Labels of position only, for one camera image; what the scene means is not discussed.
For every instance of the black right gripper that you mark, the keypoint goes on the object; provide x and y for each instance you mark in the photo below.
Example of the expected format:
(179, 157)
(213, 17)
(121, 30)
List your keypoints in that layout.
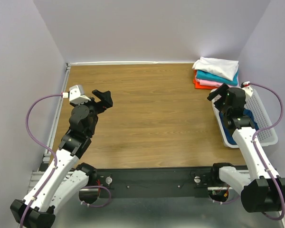
(222, 90)

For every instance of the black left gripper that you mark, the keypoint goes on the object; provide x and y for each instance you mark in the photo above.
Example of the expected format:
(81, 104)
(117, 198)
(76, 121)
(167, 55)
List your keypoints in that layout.
(106, 100)

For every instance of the dark blue t shirt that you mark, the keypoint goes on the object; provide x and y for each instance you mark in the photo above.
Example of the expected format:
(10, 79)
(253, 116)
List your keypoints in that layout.
(247, 122)

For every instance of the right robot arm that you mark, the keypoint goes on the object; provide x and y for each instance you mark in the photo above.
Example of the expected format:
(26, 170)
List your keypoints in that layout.
(264, 190)

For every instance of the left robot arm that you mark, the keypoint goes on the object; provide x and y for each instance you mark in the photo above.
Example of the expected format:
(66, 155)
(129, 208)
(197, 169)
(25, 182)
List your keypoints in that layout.
(39, 207)

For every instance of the pink folded t shirt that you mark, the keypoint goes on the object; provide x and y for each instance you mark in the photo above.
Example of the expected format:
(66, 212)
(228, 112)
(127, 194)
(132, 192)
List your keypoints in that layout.
(209, 83)

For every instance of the orange folded t shirt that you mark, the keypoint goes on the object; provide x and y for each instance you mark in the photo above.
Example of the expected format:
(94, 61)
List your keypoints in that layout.
(197, 85)

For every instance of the teal folded t shirt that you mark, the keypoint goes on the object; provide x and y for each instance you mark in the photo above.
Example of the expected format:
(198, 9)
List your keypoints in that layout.
(212, 77)

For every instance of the white folded t shirt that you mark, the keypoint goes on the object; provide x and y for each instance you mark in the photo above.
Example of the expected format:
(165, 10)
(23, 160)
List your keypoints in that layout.
(220, 67)

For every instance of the white plastic basket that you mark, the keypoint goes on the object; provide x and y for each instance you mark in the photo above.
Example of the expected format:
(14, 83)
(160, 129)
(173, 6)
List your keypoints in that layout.
(255, 105)

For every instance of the white table edge strip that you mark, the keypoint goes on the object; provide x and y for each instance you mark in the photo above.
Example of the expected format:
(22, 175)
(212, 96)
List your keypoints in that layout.
(102, 63)

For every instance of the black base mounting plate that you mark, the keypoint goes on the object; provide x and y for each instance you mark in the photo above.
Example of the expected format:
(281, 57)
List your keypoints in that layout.
(158, 183)

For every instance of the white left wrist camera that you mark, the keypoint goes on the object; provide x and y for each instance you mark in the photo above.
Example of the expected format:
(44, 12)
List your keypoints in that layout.
(76, 95)

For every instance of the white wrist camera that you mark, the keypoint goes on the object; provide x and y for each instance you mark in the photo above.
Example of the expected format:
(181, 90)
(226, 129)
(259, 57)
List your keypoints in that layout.
(247, 88)
(76, 95)

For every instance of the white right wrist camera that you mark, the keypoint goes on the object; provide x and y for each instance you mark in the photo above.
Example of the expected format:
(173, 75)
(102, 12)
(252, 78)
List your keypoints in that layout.
(247, 88)

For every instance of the aluminium frame rail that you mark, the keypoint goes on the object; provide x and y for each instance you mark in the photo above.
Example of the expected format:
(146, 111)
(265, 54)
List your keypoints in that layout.
(47, 155)

